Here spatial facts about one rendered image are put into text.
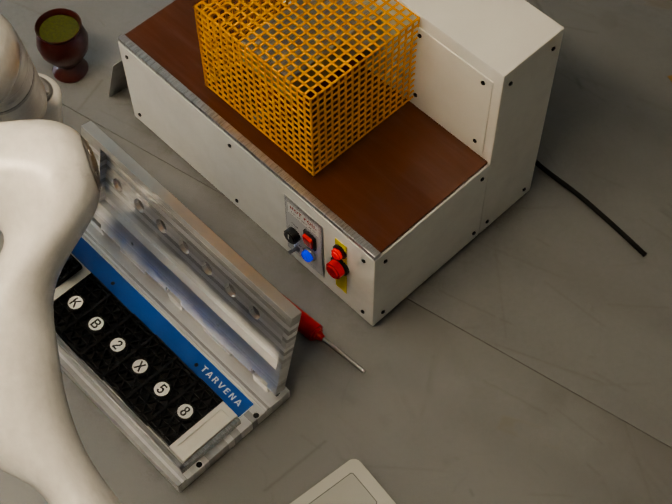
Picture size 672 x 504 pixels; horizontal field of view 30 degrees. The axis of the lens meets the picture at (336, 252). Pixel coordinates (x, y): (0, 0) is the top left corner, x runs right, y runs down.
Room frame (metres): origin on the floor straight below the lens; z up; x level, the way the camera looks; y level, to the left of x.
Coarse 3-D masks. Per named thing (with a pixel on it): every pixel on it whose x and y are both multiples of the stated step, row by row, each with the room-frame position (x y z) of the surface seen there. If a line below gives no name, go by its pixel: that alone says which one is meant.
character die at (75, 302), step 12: (72, 288) 0.94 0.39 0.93; (84, 288) 0.95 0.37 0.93; (96, 288) 0.95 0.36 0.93; (60, 300) 0.92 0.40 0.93; (72, 300) 0.92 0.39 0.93; (84, 300) 0.92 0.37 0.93; (96, 300) 0.92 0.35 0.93; (60, 312) 0.90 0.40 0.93; (72, 312) 0.90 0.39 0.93; (84, 312) 0.90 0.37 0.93; (60, 324) 0.88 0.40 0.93
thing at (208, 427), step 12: (216, 408) 0.74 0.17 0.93; (228, 408) 0.74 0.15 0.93; (204, 420) 0.73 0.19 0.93; (216, 420) 0.73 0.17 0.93; (228, 420) 0.73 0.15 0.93; (192, 432) 0.71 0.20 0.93; (204, 432) 0.71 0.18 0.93; (216, 432) 0.71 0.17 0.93; (180, 444) 0.69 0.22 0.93; (192, 444) 0.69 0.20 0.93; (204, 444) 0.69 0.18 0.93; (180, 456) 0.67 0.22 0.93
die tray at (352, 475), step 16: (352, 464) 0.67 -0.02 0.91; (336, 480) 0.65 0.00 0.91; (352, 480) 0.64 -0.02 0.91; (368, 480) 0.64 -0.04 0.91; (304, 496) 0.62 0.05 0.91; (320, 496) 0.62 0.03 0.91; (336, 496) 0.62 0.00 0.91; (352, 496) 0.62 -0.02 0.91; (368, 496) 0.62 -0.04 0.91; (384, 496) 0.62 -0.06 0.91
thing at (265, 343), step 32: (96, 128) 1.10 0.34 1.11; (128, 160) 1.04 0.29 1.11; (128, 192) 1.03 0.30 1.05; (160, 192) 0.99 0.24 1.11; (128, 224) 1.01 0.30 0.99; (160, 224) 0.99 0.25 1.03; (192, 224) 0.93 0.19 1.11; (128, 256) 0.99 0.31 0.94; (160, 256) 0.96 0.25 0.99; (192, 256) 0.93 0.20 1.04; (224, 256) 0.88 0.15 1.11; (192, 288) 0.90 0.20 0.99; (224, 288) 0.88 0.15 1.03; (256, 288) 0.83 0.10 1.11; (224, 320) 0.85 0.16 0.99; (256, 320) 0.83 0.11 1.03; (288, 320) 0.79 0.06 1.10; (256, 352) 0.80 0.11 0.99; (288, 352) 0.78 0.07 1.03
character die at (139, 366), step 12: (156, 336) 0.86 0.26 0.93; (144, 348) 0.84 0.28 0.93; (156, 348) 0.84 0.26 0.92; (168, 348) 0.84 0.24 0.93; (132, 360) 0.82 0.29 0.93; (144, 360) 0.82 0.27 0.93; (156, 360) 0.82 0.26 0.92; (168, 360) 0.82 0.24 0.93; (108, 372) 0.80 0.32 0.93; (120, 372) 0.80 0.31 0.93; (132, 372) 0.80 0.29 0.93; (144, 372) 0.80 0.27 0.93; (156, 372) 0.80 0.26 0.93; (108, 384) 0.79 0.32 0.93; (120, 384) 0.79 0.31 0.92; (132, 384) 0.78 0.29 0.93; (120, 396) 0.77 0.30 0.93
